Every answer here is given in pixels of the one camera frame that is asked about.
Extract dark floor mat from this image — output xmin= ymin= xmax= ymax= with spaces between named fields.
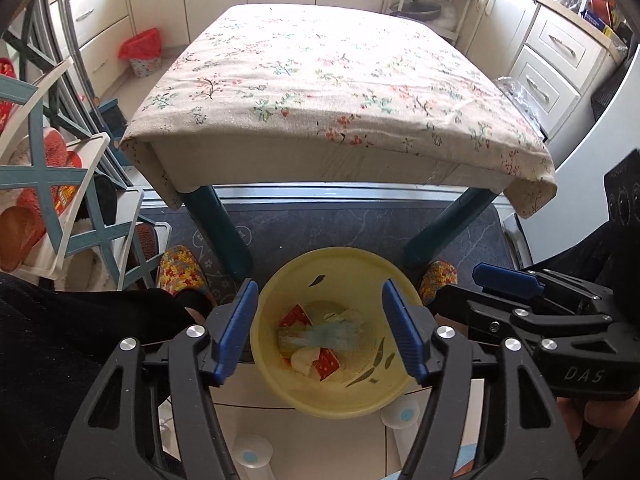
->
xmin=140 ymin=195 xmax=521 ymax=306

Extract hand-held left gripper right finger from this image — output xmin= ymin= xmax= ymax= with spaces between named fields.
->
xmin=381 ymin=279 xmax=585 ymax=480

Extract red slipper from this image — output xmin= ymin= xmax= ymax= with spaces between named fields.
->
xmin=15 ymin=127 xmax=81 ymax=221

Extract floral slipper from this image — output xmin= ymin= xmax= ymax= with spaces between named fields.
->
xmin=159 ymin=245 xmax=217 ymax=306
xmin=417 ymin=260 xmax=460 ymax=306

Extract floral tablecloth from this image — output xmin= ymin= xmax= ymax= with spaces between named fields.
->
xmin=120 ymin=2 xmax=558 ymax=220

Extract small bin with red bag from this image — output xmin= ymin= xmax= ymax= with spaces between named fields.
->
xmin=118 ymin=28 xmax=163 ymax=78

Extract grey folding frame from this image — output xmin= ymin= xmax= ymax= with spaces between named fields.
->
xmin=50 ymin=0 xmax=126 ymax=186

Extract clear plastic packaging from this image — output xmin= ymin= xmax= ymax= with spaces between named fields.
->
xmin=495 ymin=76 xmax=548 ymax=136

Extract white refrigerator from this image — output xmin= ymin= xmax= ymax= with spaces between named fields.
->
xmin=520 ymin=45 xmax=640 ymax=266

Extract black wok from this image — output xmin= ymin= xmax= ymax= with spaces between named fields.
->
xmin=389 ymin=0 xmax=443 ymax=20

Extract table with teal legs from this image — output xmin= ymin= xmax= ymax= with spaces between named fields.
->
xmin=150 ymin=140 xmax=523 ymax=281

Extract white and blue shoe rack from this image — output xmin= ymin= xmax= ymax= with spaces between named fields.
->
xmin=0 ymin=57 xmax=146 ymax=291

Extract blue box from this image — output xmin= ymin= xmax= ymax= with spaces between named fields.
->
xmin=582 ymin=10 xmax=613 ymax=36

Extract white drawer cabinets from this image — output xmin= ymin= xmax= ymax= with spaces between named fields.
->
xmin=460 ymin=0 xmax=621 ymax=131

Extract light blue milk carton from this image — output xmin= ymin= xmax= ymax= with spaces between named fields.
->
xmin=277 ymin=322 xmax=368 ymax=356

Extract white red snack wrapper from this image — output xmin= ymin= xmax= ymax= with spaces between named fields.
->
xmin=292 ymin=347 xmax=342 ymax=382

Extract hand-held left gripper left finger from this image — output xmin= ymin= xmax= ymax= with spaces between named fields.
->
xmin=56 ymin=279 xmax=261 ymax=480

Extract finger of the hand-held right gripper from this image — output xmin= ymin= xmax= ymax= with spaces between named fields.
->
xmin=431 ymin=284 xmax=613 ymax=356
xmin=472 ymin=262 xmax=613 ymax=318

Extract white trolley rack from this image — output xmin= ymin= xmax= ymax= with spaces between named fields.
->
xmin=382 ymin=0 xmax=473 ymax=43

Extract yellow plastic bin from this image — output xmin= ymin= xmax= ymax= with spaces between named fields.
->
xmin=250 ymin=246 xmax=426 ymax=420

